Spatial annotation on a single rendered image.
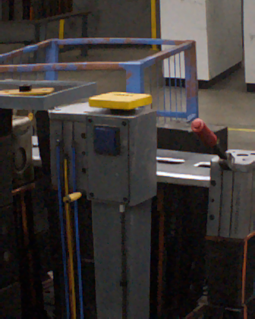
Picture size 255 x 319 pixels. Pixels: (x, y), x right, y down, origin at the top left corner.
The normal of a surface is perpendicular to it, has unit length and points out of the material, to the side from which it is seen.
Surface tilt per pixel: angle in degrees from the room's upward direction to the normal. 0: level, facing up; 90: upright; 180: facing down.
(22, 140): 90
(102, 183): 90
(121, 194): 90
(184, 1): 90
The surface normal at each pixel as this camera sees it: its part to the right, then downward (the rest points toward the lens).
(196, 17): -0.29, 0.20
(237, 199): -0.49, 0.18
